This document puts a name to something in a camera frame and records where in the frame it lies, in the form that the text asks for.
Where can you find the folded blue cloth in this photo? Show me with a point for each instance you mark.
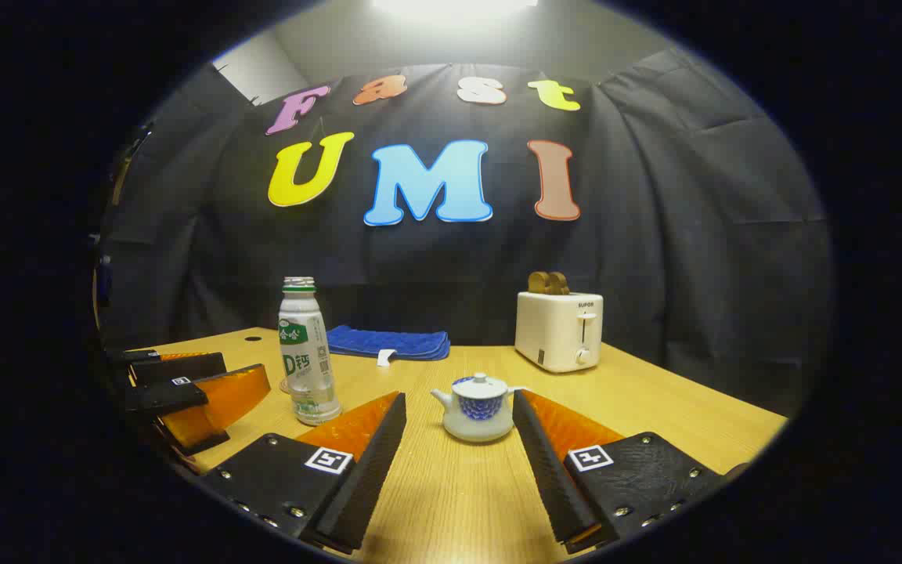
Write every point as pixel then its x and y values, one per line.
pixel 388 342

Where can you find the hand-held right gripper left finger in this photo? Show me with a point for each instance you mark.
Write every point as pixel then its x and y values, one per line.
pixel 373 470

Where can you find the white blue teacup lid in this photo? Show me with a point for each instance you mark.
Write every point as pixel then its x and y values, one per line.
pixel 479 385

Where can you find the ceiling light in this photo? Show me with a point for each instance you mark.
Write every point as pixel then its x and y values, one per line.
pixel 451 6

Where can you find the brown bread slice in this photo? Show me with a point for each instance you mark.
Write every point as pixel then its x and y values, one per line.
pixel 538 283
pixel 560 284

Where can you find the round beige coaster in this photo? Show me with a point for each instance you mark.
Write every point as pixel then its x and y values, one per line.
pixel 285 387

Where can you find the white water bottle green label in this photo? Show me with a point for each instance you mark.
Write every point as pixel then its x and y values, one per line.
pixel 306 368

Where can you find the white teacup blue flower print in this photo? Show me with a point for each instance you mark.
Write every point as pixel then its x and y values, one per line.
pixel 478 423

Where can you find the white toaster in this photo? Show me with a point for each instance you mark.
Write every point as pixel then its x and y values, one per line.
pixel 553 329

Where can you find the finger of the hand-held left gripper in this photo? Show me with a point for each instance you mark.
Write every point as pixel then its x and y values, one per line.
pixel 173 398
pixel 185 366

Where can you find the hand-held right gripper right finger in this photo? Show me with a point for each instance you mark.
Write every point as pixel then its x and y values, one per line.
pixel 549 470

